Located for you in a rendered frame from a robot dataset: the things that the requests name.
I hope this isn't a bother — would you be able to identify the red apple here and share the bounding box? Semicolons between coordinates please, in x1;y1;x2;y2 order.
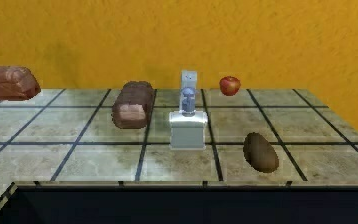
219;76;242;97

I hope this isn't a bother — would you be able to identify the brown potato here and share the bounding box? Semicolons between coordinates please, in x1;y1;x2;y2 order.
242;132;280;174

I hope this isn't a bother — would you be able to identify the reddish brown bread loaf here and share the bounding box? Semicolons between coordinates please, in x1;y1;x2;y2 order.
0;65;42;102

